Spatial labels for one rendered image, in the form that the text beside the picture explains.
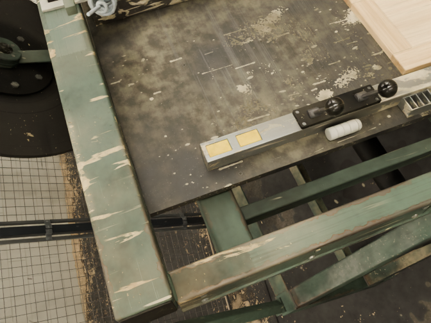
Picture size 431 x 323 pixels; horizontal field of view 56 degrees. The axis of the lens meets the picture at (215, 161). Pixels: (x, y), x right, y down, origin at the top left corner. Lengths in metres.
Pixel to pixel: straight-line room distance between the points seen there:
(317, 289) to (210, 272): 1.03
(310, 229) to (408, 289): 1.68
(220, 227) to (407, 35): 0.70
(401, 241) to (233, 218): 0.80
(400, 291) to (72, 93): 2.00
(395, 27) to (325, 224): 0.61
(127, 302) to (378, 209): 0.50
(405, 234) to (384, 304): 1.03
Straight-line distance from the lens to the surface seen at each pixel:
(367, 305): 2.58
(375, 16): 1.23
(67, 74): 0.98
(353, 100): 0.98
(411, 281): 2.44
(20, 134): 1.35
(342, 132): 0.95
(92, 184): 0.81
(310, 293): 1.78
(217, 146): 0.88
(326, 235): 0.81
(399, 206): 0.87
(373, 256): 1.61
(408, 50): 1.17
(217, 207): 0.90
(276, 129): 0.91
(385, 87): 0.88
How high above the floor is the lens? 2.21
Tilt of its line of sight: 42 degrees down
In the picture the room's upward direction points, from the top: 86 degrees counter-clockwise
